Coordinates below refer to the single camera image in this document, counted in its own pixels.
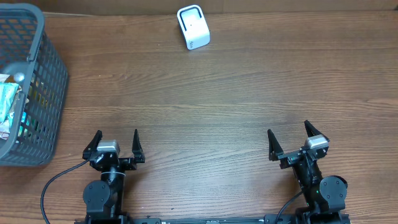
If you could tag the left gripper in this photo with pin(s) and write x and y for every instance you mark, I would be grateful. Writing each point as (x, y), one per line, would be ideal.
(131, 163)

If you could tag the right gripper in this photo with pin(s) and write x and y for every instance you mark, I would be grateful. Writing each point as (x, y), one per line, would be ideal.
(289, 158)

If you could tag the teal tissue pack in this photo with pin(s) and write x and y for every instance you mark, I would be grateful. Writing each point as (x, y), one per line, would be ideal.
(8, 92)

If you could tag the yellow bottle silver cap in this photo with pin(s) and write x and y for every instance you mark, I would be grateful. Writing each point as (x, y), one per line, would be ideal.
(19, 77)

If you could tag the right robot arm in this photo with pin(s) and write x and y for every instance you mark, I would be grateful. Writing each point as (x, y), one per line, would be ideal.
(321, 199)

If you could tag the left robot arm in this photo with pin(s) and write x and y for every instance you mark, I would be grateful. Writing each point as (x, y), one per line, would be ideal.
(104, 197)

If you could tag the white barcode scanner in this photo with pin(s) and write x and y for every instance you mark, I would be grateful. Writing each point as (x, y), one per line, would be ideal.
(193, 25)

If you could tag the snack packet in basket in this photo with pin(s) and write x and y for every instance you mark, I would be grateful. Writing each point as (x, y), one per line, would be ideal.
(5, 129)

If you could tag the grey plastic mesh basket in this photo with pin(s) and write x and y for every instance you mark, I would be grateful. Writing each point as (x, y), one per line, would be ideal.
(26, 49)

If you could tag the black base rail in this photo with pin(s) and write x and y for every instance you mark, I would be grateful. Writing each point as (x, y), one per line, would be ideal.
(211, 221)

